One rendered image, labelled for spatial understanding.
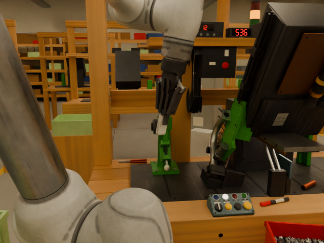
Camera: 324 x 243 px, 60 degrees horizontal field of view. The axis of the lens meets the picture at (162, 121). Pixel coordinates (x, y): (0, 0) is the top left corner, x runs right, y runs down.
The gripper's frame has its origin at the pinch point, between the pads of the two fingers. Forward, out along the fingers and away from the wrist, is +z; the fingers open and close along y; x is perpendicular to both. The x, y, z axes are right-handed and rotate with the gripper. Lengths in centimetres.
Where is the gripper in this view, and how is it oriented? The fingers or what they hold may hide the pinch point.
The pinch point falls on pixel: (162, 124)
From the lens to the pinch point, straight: 88.6
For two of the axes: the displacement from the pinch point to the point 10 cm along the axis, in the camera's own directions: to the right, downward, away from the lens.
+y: 5.6, 3.3, -7.6
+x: 8.1, -0.1, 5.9
